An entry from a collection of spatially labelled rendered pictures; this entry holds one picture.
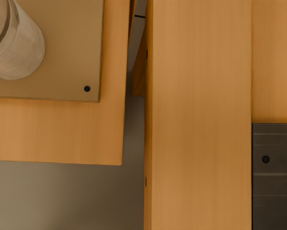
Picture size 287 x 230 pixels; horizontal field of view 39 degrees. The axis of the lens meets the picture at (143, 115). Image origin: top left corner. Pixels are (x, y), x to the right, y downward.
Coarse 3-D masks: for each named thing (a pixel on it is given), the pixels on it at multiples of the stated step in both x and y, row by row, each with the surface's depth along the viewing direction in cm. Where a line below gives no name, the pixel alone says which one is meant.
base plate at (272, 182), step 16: (256, 128) 55; (272, 128) 55; (256, 144) 55; (272, 144) 55; (256, 160) 55; (272, 160) 55; (256, 176) 55; (272, 176) 55; (256, 192) 55; (272, 192) 55; (256, 208) 55; (272, 208) 55; (256, 224) 55; (272, 224) 55
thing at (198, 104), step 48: (192, 0) 55; (240, 0) 56; (192, 48) 55; (240, 48) 56; (192, 96) 55; (240, 96) 55; (144, 144) 68; (192, 144) 55; (240, 144) 55; (144, 192) 67; (192, 192) 55; (240, 192) 55
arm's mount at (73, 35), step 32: (32, 0) 55; (64, 0) 55; (96, 0) 56; (64, 32) 55; (96, 32) 56; (64, 64) 55; (96, 64) 56; (0, 96) 55; (32, 96) 55; (64, 96) 55; (96, 96) 55
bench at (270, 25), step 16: (256, 0) 58; (272, 0) 58; (256, 16) 58; (272, 16) 58; (144, 32) 78; (256, 32) 58; (272, 32) 58; (144, 48) 78; (256, 48) 58; (272, 48) 58; (144, 64) 78; (256, 64) 58; (272, 64) 58; (144, 80) 96; (256, 80) 58; (272, 80) 58; (256, 96) 58; (272, 96) 58; (256, 112) 57; (272, 112) 58
